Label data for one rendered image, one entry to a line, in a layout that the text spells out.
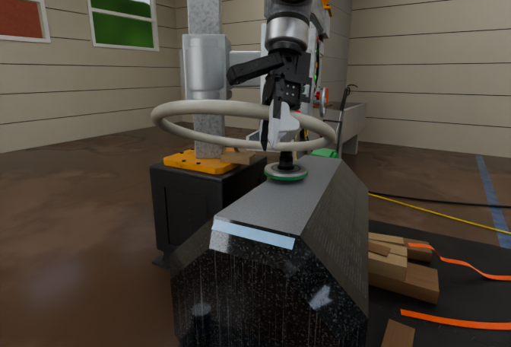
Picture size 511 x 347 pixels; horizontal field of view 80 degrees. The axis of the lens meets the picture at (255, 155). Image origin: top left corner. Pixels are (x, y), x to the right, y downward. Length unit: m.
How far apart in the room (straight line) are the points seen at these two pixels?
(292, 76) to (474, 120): 5.82
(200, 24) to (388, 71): 4.81
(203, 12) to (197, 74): 0.37
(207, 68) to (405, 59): 4.87
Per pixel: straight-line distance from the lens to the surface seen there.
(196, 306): 1.33
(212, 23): 2.01
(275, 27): 0.65
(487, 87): 6.31
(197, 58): 1.93
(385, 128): 6.45
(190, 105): 0.63
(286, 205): 1.24
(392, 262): 2.16
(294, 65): 0.65
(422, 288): 2.21
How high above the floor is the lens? 1.33
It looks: 15 degrees down
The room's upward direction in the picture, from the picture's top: straight up
